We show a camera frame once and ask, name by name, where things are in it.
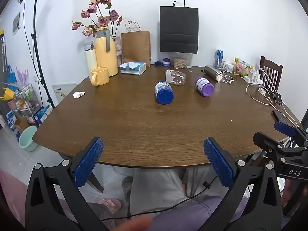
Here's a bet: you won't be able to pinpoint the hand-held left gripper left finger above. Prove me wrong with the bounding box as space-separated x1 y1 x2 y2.
25 137 109 231

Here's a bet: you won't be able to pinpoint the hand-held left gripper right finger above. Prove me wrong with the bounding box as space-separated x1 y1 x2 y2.
203 137 283 231

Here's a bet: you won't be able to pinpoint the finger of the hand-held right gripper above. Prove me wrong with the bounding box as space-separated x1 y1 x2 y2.
274 121 308 148
253 132 290 160

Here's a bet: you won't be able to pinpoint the purple lid cup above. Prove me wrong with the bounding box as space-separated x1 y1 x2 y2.
195 77 215 97

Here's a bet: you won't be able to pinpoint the blue lid cup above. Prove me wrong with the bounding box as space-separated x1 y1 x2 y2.
154 81 175 105

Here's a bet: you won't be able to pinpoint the stainless steel cup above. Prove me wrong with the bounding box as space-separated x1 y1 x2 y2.
204 65 224 82

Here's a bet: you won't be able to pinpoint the clear plastic cup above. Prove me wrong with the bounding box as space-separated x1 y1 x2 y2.
165 69 186 86

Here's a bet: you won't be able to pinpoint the person's left hand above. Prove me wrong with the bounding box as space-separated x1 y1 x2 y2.
114 215 153 231

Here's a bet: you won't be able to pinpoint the black power bank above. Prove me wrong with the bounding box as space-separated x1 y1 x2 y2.
273 109 288 124

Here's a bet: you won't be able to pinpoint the grey slipper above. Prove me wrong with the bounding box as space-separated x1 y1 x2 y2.
122 176 134 202

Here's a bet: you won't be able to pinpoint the pink fluffy slipper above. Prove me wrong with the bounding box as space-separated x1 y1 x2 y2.
97 198 122 213

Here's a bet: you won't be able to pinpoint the person's purple clothing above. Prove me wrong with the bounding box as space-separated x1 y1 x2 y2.
144 196 249 231

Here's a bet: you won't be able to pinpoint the dark wooden chair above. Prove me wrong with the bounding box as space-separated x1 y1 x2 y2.
259 56 283 94

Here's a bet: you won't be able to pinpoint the white power strip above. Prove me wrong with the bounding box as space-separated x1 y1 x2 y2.
243 69 263 84

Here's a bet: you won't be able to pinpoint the green plastic basin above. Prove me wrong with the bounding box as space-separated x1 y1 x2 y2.
19 125 39 152

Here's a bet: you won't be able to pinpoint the blue packet box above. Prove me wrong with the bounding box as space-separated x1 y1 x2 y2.
32 105 51 126

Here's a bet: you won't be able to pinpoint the person's light grey trousers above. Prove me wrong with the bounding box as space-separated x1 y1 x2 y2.
130 168 220 218

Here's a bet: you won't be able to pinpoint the colourful snack packet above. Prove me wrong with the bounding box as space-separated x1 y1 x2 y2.
234 57 254 75

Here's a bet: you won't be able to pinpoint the white earphones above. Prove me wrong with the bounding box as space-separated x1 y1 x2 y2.
221 73 238 85

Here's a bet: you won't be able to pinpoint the white board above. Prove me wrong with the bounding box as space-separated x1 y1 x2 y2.
52 83 77 107

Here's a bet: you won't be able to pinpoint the cardboard box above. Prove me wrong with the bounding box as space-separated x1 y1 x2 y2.
14 117 30 132

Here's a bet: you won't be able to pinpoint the pink mat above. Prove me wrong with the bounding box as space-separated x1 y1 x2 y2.
0 168 28 223

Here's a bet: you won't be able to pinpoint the yellow mug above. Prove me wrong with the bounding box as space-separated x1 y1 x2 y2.
91 67 110 86

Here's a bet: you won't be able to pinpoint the clear drinking glass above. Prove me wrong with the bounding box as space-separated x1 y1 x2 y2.
213 59 225 72

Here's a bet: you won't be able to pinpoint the blue drink can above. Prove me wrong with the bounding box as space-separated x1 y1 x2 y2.
214 49 224 64

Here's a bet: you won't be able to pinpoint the cream thermos bottle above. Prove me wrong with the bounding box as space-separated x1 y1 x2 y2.
84 41 98 81

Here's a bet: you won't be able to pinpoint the blue tissue box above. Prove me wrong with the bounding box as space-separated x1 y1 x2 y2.
120 62 146 75

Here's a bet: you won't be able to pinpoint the yellow plastic holder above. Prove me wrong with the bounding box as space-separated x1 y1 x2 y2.
1 87 15 101

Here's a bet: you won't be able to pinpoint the clear jar of oats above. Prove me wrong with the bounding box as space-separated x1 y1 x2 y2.
174 53 188 69

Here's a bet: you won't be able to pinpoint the yellow thermos jug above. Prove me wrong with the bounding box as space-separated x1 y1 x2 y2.
95 26 119 77

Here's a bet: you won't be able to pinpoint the blue bag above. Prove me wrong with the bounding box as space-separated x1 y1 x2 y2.
6 65 19 85

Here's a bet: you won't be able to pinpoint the pink vase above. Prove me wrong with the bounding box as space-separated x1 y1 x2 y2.
113 36 124 66

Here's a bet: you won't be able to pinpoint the black light stand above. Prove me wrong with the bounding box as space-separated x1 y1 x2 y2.
17 0 56 109

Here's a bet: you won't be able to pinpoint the brown paper bag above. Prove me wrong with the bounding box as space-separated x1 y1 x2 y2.
121 21 151 67

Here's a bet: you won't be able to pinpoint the black paper bag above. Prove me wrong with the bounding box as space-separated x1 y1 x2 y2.
159 0 199 54

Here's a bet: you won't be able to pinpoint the dried pink flowers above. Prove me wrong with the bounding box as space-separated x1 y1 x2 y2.
71 0 123 38

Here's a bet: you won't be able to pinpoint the black cable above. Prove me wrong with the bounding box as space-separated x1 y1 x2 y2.
101 182 218 222

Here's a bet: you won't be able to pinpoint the white charging cables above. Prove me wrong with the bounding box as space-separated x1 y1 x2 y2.
246 69 303 128

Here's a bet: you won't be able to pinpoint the metal wire shelf rack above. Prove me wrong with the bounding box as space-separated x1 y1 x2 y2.
12 84 40 126

